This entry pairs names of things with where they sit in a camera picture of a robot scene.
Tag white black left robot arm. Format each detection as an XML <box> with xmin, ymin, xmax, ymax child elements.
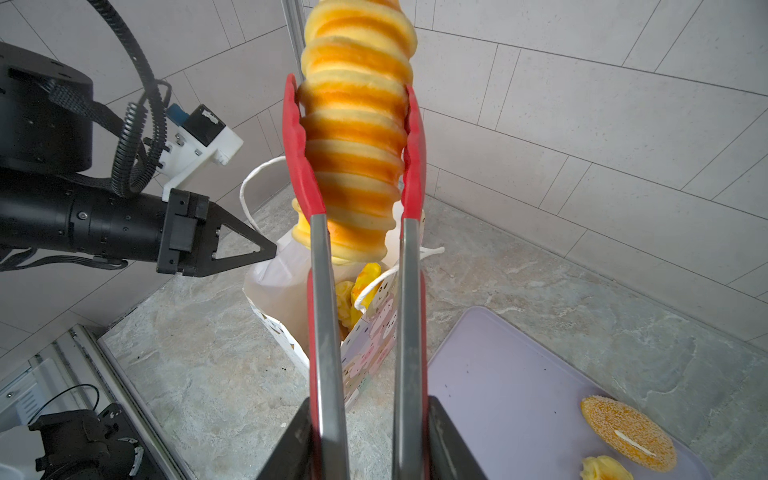
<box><xmin>1</xmin><ymin>1</ymin><xmax>277</xmax><ymax>277</ymax></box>

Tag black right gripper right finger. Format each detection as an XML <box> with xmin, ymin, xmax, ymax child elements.
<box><xmin>427</xmin><ymin>396</ymin><xmax>486</xmax><ymax>480</ymax></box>

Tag white cartoon animal paper bag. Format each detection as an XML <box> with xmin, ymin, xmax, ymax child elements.
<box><xmin>239</xmin><ymin>155</ymin><xmax>446</xmax><ymax>412</ymax></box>

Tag aluminium left corner profile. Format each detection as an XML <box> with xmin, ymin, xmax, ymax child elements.
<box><xmin>281</xmin><ymin>0</ymin><xmax>306</xmax><ymax>66</ymax></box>

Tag long toasted crust bread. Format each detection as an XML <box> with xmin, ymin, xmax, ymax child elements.
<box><xmin>580</xmin><ymin>455</ymin><xmax>634</xmax><ymax>480</ymax></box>

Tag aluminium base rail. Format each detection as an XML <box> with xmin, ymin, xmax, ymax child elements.
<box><xmin>0</xmin><ymin>323</ymin><xmax>193</xmax><ymax>480</ymax></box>

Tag red steel kitchen tongs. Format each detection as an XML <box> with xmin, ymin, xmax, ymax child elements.
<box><xmin>283</xmin><ymin>76</ymin><xmax>429</xmax><ymax>479</ymax></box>

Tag sesame oval bread bun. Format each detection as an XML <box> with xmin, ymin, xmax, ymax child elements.
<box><xmin>580</xmin><ymin>395</ymin><xmax>677</xmax><ymax>473</ymax></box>

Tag round yellow custard bun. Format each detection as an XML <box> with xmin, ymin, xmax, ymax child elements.
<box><xmin>335</xmin><ymin>280</ymin><xmax>354</xmax><ymax>331</ymax></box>

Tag yellow orange cone bread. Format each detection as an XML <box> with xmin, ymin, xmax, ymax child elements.
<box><xmin>351</xmin><ymin>263</ymin><xmax>382</xmax><ymax>309</ymax></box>

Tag lavender plastic tray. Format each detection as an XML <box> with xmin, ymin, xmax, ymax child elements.
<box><xmin>428</xmin><ymin>306</ymin><xmax>711</xmax><ymax>479</ymax></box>

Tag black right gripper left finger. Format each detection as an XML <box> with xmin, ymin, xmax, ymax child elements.
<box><xmin>256</xmin><ymin>413</ymin><xmax>311</xmax><ymax>480</ymax></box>

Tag striped spiral bread roll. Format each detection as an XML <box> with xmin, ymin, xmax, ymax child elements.
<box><xmin>297</xmin><ymin>1</ymin><xmax>418</xmax><ymax>264</ymax></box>

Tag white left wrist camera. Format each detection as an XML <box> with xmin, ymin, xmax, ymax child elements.
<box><xmin>159</xmin><ymin>103</ymin><xmax>244</xmax><ymax>202</ymax></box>

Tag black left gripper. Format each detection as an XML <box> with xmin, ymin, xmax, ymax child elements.
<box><xmin>1</xmin><ymin>170</ymin><xmax>277</xmax><ymax>277</ymax></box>

